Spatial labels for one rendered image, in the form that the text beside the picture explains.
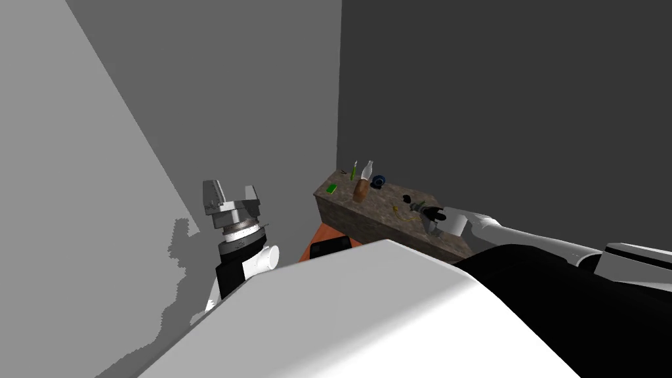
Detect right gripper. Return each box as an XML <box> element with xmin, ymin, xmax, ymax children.
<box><xmin>411</xmin><ymin>201</ymin><xmax>448</xmax><ymax>237</ymax></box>

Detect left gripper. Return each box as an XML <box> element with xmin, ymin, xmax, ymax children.
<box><xmin>202</xmin><ymin>179</ymin><xmax>263</xmax><ymax>230</ymax></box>

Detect brown stone table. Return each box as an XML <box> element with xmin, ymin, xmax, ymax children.
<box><xmin>313</xmin><ymin>169</ymin><xmax>474</xmax><ymax>265</ymax></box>

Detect orange flat block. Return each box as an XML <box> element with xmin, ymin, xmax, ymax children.
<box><xmin>298</xmin><ymin>222</ymin><xmax>363</xmax><ymax>263</ymax></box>

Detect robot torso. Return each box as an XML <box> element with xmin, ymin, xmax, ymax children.
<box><xmin>138</xmin><ymin>236</ymin><xmax>585</xmax><ymax>378</ymax></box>

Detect thin yellow cord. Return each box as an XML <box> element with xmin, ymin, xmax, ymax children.
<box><xmin>392</xmin><ymin>205</ymin><xmax>422</xmax><ymax>224</ymax></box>

